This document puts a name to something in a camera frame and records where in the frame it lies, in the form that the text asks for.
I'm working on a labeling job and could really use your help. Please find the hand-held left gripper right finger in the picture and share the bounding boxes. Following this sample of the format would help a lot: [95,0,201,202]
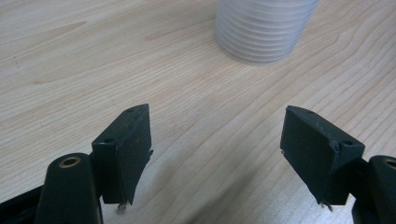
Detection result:
[279,105,366,206]

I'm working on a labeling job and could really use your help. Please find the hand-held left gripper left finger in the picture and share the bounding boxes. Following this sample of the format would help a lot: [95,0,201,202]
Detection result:
[91,104,154,206]

